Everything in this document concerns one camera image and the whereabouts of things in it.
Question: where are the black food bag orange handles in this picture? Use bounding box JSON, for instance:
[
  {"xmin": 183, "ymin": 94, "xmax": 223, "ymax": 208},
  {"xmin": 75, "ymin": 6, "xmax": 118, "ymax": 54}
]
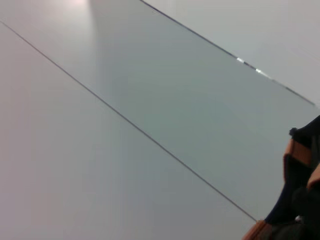
[{"xmin": 241, "ymin": 114, "xmax": 320, "ymax": 240}]

